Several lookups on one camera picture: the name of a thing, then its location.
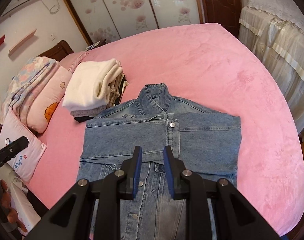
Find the blue denim jacket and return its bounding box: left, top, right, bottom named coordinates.
left=78, top=83, right=241, bottom=239

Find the stack of folded clothes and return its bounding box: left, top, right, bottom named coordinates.
left=62, top=59, right=128, bottom=122

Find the person's left hand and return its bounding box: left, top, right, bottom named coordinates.
left=0, top=180, right=27, bottom=232

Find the white pink square pillow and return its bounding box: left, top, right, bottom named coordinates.
left=0, top=107, right=48, bottom=184

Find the floral folded quilt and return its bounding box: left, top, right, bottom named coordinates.
left=0, top=56, right=59, bottom=125

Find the pink cartoon pillow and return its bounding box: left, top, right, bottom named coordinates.
left=26, top=67, right=72, bottom=134

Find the pink bed blanket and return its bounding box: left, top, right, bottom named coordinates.
left=28, top=23, right=304, bottom=236

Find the dark wooden headboard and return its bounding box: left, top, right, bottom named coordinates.
left=39, top=40, right=74, bottom=61

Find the floral sliding wardrobe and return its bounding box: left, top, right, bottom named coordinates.
left=63, top=0, right=204, bottom=45

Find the white air conditioner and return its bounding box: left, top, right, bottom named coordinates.
left=0, top=0, right=44, bottom=18

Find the brown wooden door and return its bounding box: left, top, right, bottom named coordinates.
left=202, top=0, right=241, bottom=37

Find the white lace covered furniture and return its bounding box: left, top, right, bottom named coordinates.
left=239, top=0, right=304, bottom=132

